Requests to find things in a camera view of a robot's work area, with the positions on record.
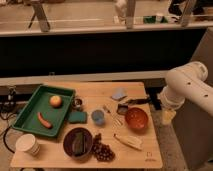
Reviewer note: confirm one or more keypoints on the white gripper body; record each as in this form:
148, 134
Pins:
167, 116

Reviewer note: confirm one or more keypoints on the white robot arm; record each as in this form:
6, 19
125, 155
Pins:
186, 82

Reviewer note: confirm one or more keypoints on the blue plastic cup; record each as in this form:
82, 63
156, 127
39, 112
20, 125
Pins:
98, 117

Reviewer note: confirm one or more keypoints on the white paper cup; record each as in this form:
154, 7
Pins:
27, 143

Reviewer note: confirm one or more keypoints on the orange-red bowl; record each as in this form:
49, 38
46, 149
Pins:
136, 119

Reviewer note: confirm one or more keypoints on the bunch of dark grapes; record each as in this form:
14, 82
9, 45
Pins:
102, 152

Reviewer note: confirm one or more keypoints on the small metal can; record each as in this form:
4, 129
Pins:
77, 104

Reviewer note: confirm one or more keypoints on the green sponge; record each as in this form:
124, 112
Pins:
77, 117

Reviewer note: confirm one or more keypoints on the yellow-red apple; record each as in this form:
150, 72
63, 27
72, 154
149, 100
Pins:
55, 101

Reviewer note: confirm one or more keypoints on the orange sausage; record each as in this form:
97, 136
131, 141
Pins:
44, 122

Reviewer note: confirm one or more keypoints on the green plastic tray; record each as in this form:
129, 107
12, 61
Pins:
27, 120

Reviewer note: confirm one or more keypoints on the black-handled tool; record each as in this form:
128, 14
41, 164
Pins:
137, 101

